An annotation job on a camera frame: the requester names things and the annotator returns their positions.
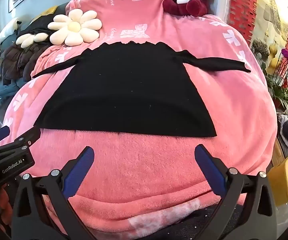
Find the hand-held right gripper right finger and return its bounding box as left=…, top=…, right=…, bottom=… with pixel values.
left=194, top=144, right=278, bottom=240

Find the yellow stool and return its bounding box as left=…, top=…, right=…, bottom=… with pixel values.
left=267, top=154, right=288, bottom=207

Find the pink printed fleece blanket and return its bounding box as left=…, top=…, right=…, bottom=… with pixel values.
left=3, top=0, right=278, bottom=235

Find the dark brown puffer jacket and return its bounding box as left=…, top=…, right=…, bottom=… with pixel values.
left=0, top=29, right=51, bottom=83

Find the yellow cushion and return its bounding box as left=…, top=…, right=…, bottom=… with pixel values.
left=38, top=5, right=58, bottom=18

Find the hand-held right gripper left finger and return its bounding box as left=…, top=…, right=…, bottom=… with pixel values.
left=10, top=146, right=96, bottom=240

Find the black speckled seat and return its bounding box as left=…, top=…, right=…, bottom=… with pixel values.
left=144, top=204, right=244, bottom=240

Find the large cream flower pillow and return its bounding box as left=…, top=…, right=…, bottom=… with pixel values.
left=48, top=8, right=102, bottom=46

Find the small cream flower pillow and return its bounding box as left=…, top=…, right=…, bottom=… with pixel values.
left=16, top=33, right=50, bottom=48

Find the white plush goose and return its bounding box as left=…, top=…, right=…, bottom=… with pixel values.
left=0, top=17, right=22, bottom=53

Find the green potted plant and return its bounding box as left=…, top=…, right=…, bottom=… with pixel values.
left=265, top=62, right=288, bottom=110

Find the black knit sweater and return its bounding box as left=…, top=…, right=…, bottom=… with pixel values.
left=32, top=41, right=251, bottom=138

